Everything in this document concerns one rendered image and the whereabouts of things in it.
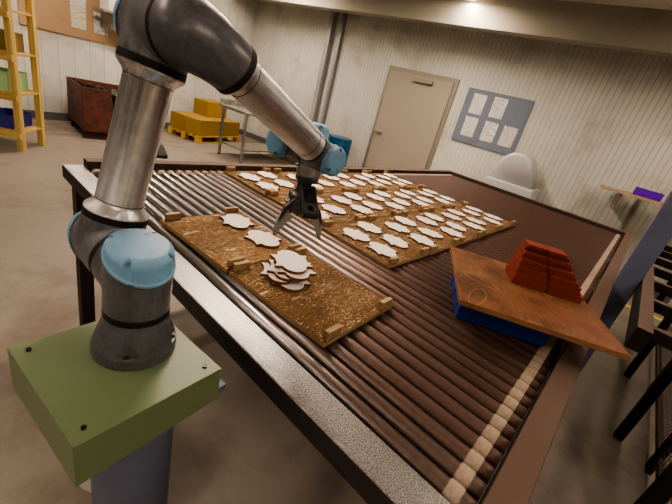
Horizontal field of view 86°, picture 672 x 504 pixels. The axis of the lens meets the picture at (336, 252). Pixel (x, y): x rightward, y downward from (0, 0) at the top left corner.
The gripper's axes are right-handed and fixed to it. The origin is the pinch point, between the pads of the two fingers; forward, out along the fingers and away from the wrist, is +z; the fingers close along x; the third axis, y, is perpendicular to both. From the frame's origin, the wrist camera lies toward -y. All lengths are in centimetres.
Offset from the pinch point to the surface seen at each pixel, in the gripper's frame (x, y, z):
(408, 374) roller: -24, -44, 15
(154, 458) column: 35, -44, 37
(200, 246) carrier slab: 28.4, 15.1, 12.9
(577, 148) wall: -469, 301, -47
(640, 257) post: -186, 8, -3
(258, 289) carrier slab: 11.4, -10.4, 12.9
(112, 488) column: 43, -46, 43
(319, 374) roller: 0.3, -43.0, 15.0
